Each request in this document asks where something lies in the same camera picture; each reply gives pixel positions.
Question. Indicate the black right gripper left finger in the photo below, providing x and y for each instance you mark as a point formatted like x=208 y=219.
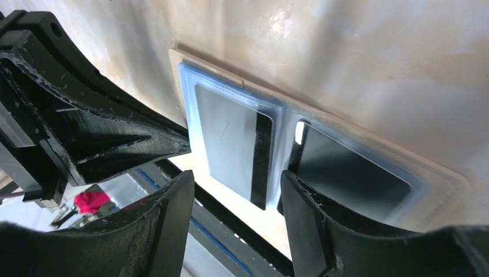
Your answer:
x=146 y=238

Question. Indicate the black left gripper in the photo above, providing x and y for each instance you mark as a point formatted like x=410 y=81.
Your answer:
x=62 y=121

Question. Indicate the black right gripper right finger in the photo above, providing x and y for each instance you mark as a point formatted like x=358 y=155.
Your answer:
x=329 y=239

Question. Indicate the black credit card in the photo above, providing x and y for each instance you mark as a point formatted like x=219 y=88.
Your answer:
x=344 y=175
x=237 y=142

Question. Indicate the beige leather card holder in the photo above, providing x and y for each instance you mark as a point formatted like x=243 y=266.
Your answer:
x=435 y=190

